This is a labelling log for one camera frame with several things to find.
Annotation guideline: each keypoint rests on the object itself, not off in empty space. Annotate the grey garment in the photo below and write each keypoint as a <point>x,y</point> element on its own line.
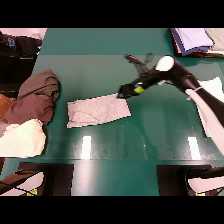
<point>98,110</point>

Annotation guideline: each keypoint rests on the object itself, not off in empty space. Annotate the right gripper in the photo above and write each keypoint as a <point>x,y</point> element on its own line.
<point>131,89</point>

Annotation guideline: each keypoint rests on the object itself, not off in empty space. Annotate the cream garment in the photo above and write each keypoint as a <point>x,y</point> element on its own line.
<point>21,140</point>

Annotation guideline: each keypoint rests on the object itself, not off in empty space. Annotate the black garment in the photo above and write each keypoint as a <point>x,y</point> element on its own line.
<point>18,42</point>

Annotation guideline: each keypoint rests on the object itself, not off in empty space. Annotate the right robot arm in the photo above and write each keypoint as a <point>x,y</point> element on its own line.
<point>180,75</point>

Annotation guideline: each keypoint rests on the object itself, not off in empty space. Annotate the lavender garment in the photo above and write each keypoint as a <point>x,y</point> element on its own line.
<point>193,39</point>

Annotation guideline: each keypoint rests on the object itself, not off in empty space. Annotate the brown garment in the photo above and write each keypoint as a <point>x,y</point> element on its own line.
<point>35,100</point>

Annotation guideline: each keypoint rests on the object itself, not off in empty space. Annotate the beige garment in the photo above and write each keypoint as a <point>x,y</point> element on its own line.
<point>216,38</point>

